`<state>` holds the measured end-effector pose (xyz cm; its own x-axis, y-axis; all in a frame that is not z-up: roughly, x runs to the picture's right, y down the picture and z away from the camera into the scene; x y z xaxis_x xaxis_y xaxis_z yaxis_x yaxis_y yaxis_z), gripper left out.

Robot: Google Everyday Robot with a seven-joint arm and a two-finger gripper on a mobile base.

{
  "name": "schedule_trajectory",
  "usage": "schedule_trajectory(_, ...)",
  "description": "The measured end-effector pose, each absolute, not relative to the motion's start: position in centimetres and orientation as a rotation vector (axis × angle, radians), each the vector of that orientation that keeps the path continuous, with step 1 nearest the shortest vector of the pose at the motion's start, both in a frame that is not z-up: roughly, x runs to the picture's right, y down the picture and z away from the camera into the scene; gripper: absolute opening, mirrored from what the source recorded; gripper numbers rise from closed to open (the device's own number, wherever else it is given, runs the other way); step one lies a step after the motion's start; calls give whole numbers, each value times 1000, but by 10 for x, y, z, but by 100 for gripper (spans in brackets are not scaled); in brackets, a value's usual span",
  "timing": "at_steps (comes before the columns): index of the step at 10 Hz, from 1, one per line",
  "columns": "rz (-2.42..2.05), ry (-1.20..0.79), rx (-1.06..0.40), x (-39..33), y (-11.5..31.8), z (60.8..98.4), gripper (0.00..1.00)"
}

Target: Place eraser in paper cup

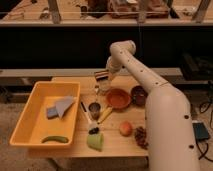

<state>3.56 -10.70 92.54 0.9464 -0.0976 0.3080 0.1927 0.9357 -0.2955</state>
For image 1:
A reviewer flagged dark brown bowl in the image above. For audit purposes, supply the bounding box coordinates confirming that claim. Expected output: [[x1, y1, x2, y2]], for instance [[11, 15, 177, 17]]
[[131, 86, 147, 106]]

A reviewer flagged wooden shelf with clutter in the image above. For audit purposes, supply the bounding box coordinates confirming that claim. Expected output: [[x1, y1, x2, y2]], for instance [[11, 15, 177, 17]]
[[0, 0, 213, 27]]

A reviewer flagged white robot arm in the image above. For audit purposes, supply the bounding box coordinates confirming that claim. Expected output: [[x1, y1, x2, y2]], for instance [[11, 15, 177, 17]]
[[106, 40, 200, 171]]

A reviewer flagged dark grape bunch toy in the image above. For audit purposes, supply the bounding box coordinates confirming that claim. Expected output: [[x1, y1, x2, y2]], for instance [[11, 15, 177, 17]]
[[134, 127, 148, 149]]

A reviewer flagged orange peach toy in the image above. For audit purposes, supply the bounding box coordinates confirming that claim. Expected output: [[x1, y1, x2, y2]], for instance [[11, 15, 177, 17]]
[[119, 121, 133, 136]]

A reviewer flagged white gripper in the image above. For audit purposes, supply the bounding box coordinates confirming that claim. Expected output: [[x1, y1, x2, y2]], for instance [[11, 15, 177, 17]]
[[94, 70, 110, 102]]

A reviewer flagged green paper cup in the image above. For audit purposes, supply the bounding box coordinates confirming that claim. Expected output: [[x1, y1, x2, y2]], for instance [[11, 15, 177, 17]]
[[87, 133, 103, 151]]

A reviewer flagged yellow plastic bin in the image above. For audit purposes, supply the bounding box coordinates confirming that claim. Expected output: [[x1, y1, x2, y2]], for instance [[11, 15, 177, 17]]
[[10, 81, 80, 149]]

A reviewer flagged grey cloth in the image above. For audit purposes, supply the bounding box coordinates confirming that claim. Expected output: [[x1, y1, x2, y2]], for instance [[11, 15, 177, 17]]
[[55, 96, 75, 118]]

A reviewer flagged blue sponge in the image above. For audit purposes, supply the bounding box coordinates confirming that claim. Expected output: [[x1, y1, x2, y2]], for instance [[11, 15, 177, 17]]
[[46, 106, 58, 119]]

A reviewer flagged small metal cup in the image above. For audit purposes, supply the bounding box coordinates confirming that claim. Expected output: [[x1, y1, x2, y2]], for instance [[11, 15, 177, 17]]
[[89, 102, 101, 120]]

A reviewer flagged orange bowl with yellow handle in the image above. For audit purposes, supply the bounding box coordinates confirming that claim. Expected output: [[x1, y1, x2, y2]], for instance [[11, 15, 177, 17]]
[[97, 88, 131, 124]]

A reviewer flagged blue box on floor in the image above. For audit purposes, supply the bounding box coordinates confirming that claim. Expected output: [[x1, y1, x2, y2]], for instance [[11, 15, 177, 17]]
[[193, 122, 210, 141]]

